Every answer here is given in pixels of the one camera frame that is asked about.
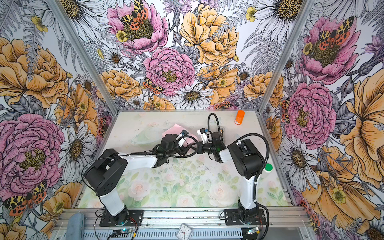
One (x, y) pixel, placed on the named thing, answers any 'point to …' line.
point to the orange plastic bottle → (239, 117)
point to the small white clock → (184, 232)
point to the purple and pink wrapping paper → (177, 130)
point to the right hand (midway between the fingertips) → (190, 149)
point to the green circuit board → (125, 230)
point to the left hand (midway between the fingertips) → (185, 143)
